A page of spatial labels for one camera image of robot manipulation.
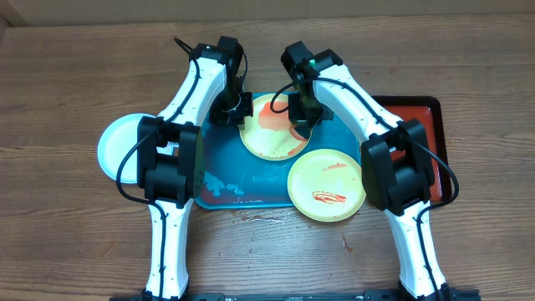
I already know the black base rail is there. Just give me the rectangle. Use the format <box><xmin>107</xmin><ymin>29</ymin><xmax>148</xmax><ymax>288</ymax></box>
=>
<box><xmin>110</xmin><ymin>288</ymin><xmax>482</xmax><ymax>301</ymax></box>

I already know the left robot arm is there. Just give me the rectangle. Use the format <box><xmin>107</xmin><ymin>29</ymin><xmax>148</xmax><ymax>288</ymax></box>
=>
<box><xmin>135</xmin><ymin>36</ymin><xmax>252</xmax><ymax>300</ymax></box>

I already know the dark teal sponge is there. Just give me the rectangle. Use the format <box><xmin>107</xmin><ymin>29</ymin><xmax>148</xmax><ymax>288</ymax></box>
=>
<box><xmin>293</xmin><ymin>123</ymin><xmax>313</xmax><ymax>140</ymax></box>

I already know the black tray with red water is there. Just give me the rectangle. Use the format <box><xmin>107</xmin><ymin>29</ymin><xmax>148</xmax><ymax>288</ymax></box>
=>
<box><xmin>374</xmin><ymin>95</ymin><xmax>452</xmax><ymax>204</ymax></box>

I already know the yellow-green plate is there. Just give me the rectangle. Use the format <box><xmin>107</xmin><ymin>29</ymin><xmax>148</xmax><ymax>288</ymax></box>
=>
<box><xmin>240</xmin><ymin>94</ymin><xmax>308</xmax><ymax>161</ymax></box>
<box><xmin>287</xmin><ymin>149</ymin><xmax>366</xmax><ymax>222</ymax></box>

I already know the light blue plate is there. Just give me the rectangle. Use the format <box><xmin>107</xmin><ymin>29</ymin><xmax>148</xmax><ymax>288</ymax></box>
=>
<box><xmin>97</xmin><ymin>113</ymin><xmax>151</xmax><ymax>181</ymax></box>

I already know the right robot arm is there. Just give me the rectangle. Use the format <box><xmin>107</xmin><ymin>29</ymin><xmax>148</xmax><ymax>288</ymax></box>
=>
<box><xmin>281</xmin><ymin>41</ymin><xmax>455</xmax><ymax>300</ymax></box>

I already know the teal plastic tray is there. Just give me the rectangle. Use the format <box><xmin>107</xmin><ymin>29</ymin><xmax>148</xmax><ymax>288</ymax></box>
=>
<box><xmin>196</xmin><ymin>94</ymin><xmax>359</xmax><ymax>209</ymax></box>

